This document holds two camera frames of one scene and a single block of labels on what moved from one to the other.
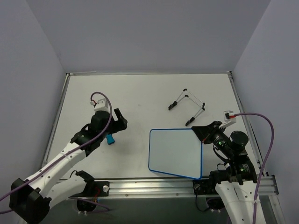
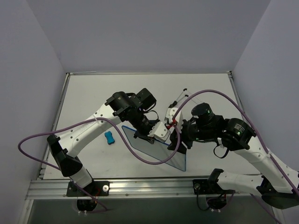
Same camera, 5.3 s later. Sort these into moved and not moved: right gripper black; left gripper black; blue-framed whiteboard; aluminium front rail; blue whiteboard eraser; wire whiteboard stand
Moved: right gripper black; blue-framed whiteboard; left gripper black
Not moved: blue whiteboard eraser; wire whiteboard stand; aluminium front rail
